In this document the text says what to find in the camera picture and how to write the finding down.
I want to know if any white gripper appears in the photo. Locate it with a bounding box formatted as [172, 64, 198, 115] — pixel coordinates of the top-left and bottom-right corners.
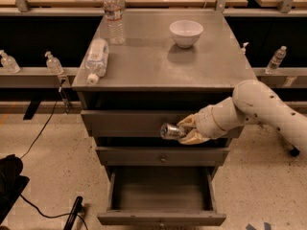
[177, 104, 227, 145]

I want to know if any silver redbull can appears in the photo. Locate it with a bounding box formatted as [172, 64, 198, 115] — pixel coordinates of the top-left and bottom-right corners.
[160, 123, 186, 140]

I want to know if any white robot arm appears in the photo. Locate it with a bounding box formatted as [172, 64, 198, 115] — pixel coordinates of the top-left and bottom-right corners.
[177, 80, 307, 154]

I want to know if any grey metal drawer cabinet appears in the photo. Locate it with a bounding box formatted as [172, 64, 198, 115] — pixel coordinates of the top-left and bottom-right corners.
[71, 9, 263, 174]

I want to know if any middle grey drawer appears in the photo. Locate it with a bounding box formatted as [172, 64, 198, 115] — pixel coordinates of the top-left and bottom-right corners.
[96, 147, 229, 167]

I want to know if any open bottom grey drawer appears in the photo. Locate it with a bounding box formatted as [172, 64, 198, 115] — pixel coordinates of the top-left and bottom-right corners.
[98, 166, 225, 227]

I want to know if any top grey drawer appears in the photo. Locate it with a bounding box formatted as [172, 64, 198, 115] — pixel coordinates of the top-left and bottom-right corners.
[80, 109, 250, 139]

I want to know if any white pump bottle behind cabinet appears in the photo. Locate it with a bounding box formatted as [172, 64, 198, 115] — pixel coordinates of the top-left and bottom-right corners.
[241, 42, 249, 55]

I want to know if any white bowl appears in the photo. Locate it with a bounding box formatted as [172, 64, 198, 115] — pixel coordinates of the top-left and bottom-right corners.
[169, 20, 203, 48]

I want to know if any black stand leg with caster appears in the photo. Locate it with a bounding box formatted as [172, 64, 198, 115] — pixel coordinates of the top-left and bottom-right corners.
[290, 148, 300, 157]

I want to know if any small water bottle on ledge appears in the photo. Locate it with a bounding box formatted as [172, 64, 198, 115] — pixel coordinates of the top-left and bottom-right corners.
[265, 46, 287, 74]

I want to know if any lying clear water bottle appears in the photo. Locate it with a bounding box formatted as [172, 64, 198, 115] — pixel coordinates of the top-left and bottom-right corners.
[85, 38, 108, 84]

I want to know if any black pole on floor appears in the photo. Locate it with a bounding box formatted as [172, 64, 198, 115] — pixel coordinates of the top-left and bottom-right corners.
[63, 196, 83, 230]

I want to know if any upright clear water bottle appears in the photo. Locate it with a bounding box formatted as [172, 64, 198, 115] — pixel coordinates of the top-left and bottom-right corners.
[104, 0, 125, 44]

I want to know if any sanitizer pump bottle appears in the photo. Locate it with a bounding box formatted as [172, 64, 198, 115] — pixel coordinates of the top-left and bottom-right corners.
[0, 50, 20, 73]
[45, 51, 63, 75]

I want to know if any black bag on floor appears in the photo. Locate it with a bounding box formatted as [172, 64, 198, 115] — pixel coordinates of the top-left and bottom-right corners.
[0, 154, 30, 223]

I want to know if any far left sanitizer pump bottle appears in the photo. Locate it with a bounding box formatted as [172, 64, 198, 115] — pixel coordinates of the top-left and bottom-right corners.
[0, 50, 20, 73]

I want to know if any black cable on floor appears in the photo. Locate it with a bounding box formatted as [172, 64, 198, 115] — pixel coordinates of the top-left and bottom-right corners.
[19, 77, 90, 230]

